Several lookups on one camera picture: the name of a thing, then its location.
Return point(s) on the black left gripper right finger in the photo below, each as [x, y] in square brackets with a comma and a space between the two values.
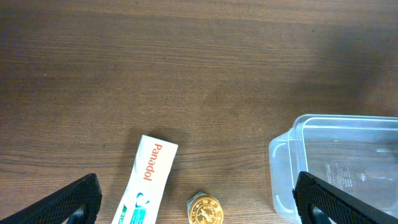
[319, 202]

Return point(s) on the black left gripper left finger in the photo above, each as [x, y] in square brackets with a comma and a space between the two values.
[78, 202]

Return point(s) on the clear plastic container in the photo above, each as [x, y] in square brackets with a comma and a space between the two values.
[357, 154]

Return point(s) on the white Panadol box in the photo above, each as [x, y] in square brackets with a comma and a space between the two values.
[142, 197]

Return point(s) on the gold lid balm jar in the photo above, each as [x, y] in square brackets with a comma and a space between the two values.
[204, 209]

